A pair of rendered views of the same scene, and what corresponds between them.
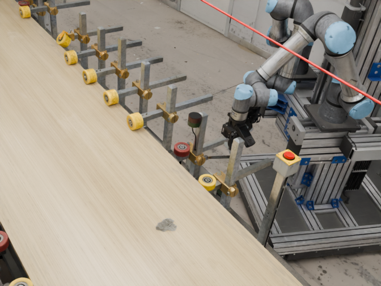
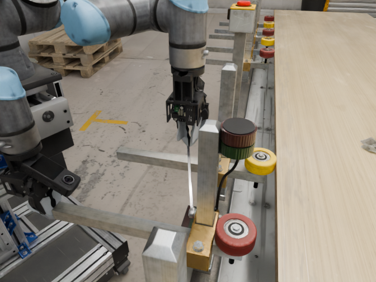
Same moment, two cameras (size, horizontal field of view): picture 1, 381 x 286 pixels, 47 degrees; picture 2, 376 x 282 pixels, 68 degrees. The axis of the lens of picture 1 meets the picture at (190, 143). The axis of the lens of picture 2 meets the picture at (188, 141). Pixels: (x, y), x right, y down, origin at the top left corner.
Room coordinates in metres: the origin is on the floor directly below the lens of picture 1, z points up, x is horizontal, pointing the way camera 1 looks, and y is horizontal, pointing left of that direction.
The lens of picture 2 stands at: (1.98, 0.28, 1.35)
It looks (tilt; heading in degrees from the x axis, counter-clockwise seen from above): 34 degrees down; 236
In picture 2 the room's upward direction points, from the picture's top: straight up
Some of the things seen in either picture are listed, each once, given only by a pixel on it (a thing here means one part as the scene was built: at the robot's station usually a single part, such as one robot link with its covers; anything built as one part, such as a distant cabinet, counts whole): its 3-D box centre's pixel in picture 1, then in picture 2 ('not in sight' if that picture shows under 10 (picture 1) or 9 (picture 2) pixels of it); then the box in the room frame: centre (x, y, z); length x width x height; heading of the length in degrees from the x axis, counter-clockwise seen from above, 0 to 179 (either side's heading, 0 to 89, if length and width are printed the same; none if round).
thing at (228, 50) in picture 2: not in sight; (234, 50); (0.68, -1.08, 0.82); 0.43 x 0.03 x 0.04; 132
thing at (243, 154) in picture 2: (194, 122); (236, 144); (1.68, 0.00, 1.07); 0.06 x 0.06 x 0.02
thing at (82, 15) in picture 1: (83, 46); not in sight; (2.65, 0.79, 0.88); 0.03 x 0.03 x 0.48; 42
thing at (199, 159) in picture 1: (193, 154); (204, 234); (1.73, -0.02, 0.85); 0.13 x 0.06 x 0.05; 42
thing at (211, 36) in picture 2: not in sight; (239, 38); (0.49, -1.24, 0.84); 0.43 x 0.03 x 0.04; 132
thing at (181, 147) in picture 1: (181, 155); (233, 245); (1.70, 0.04, 0.85); 0.08 x 0.08 x 0.11
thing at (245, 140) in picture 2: (194, 117); (238, 131); (1.68, 0.00, 1.10); 0.06 x 0.06 x 0.02
